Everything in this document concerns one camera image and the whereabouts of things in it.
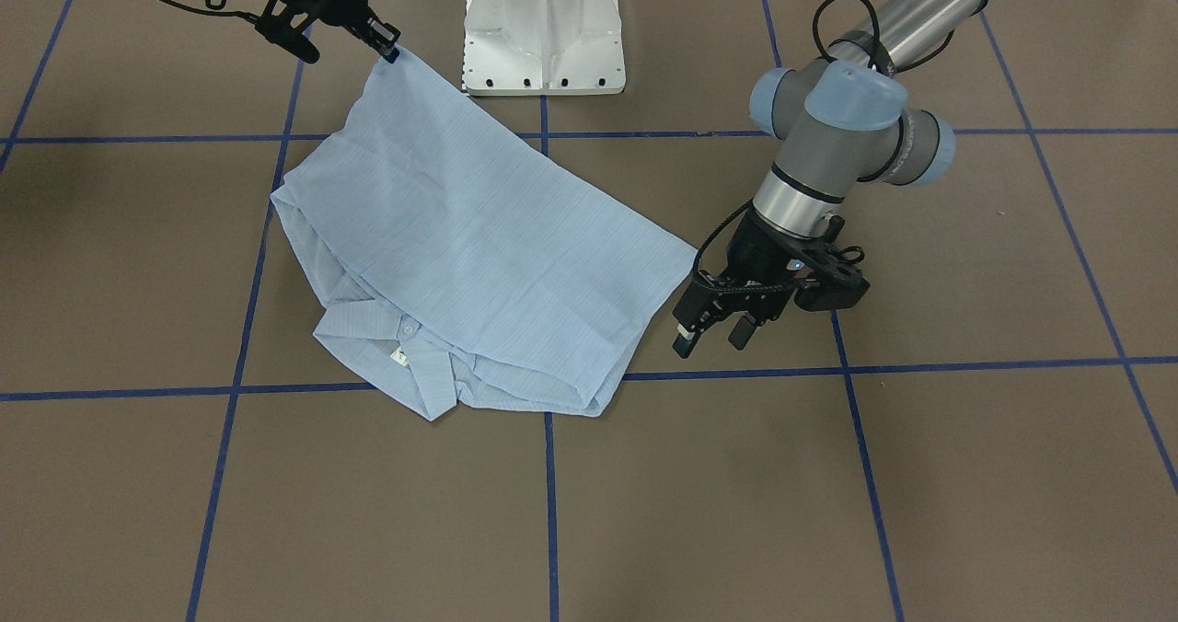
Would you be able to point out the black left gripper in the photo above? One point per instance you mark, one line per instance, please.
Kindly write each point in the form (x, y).
(755, 252)

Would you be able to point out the light blue striped shirt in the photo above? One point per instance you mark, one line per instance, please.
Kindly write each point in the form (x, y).
(455, 264)

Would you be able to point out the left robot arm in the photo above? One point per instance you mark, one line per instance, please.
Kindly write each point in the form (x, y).
(842, 120)

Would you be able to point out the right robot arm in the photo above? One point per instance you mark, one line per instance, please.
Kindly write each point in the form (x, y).
(218, 8)

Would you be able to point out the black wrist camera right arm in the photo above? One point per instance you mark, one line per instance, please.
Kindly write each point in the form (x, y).
(284, 23)

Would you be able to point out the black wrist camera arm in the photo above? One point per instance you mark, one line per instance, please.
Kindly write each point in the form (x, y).
(834, 281)
(284, 23)

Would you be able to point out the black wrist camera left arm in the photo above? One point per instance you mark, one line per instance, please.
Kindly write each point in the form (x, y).
(834, 281)

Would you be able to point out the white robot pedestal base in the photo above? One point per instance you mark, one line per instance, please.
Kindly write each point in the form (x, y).
(543, 48)

